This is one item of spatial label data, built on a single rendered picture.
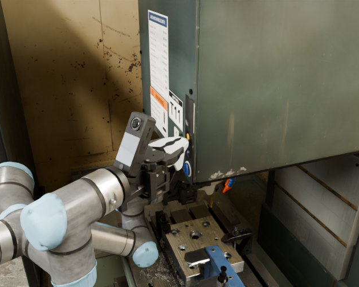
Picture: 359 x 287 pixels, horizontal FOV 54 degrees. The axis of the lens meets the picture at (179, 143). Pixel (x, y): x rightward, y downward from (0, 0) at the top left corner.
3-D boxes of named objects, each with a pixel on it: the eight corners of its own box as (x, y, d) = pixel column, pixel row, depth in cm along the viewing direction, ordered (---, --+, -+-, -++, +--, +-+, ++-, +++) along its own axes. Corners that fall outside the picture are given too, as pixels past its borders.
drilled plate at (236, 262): (186, 287, 126) (186, 277, 124) (162, 236, 151) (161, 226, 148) (243, 271, 133) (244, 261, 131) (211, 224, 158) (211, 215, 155)
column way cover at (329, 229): (337, 284, 132) (369, 164, 110) (267, 211, 173) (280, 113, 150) (347, 281, 134) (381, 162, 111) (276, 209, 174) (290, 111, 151)
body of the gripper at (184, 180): (190, 189, 125) (157, 196, 121) (190, 169, 121) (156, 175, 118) (198, 201, 119) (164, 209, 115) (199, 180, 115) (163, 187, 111)
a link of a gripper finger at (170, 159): (171, 149, 73) (142, 165, 67) (171, 142, 73) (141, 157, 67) (189, 156, 71) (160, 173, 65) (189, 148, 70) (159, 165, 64)
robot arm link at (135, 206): (113, 205, 117) (110, 183, 113) (145, 198, 120) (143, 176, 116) (117, 218, 110) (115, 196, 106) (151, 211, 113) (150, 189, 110)
